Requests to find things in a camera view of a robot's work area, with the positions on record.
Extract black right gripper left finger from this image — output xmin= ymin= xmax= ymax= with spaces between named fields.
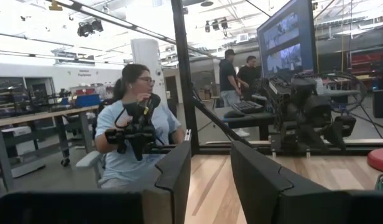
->
xmin=0 ymin=140 xmax=193 ymax=224

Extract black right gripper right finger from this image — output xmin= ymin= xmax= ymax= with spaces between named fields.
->
xmin=229 ymin=140 xmax=383 ymax=224

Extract black floor box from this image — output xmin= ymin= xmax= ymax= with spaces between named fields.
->
xmin=372 ymin=89 xmax=383 ymax=119

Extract grey chair armrest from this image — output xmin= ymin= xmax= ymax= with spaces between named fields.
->
xmin=75 ymin=150 xmax=104 ymax=188

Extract red stand with round base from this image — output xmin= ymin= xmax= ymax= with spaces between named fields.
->
xmin=366 ymin=147 xmax=383 ymax=174

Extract red shelving rack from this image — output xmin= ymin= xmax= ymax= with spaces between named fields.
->
xmin=346 ymin=46 xmax=383 ymax=76

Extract dark desk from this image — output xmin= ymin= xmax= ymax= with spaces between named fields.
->
xmin=214 ymin=106 xmax=277 ymax=141

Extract black computer mouse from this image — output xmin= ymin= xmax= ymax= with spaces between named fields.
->
xmin=223 ymin=110 xmax=246 ymax=119

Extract black keyboard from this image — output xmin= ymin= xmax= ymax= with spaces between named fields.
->
xmin=231 ymin=100 xmax=265 ymax=114

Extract wooden top workbench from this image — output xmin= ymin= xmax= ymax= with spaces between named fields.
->
xmin=0 ymin=105 xmax=101 ymax=191

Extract standing person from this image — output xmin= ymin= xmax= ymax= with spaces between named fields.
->
xmin=236 ymin=55 xmax=262 ymax=101
xmin=218 ymin=49 xmax=251 ymax=138

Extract blue storage crate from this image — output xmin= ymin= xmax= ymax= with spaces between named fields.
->
xmin=74 ymin=93 xmax=101 ymax=108

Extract seated person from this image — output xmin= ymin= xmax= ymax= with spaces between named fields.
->
xmin=94 ymin=63 xmax=185 ymax=189

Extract black ceiling spotlights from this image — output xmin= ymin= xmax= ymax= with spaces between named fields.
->
xmin=76 ymin=19 xmax=104 ymax=39
xmin=204 ymin=17 xmax=229 ymax=34

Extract white pillar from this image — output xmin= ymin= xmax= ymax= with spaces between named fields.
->
xmin=130 ymin=38 xmax=168 ymax=107

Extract ceiling light track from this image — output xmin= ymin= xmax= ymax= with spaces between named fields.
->
xmin=44 ymin=0 xmax=221 ymax=60

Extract black table frame rail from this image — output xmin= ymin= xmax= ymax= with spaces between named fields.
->
xmin=147 ymin=138 xmax=383 ymax=157

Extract black leader arm handle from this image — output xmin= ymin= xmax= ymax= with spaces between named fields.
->
xmin=104 ymin=93 xmax=163 ymax=162

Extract black diagonal frame brace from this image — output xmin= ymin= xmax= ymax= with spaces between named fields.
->
xmin=191 ymin=94 xmax=253 ymax=149

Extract large monitor showing camera views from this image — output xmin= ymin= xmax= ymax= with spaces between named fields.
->
xmin=256 ymin=0 xmax=318 ymax=82

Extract black frame post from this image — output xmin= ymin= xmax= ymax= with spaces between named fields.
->
xmin=170 ymin=0 xmax=201 ymax=157

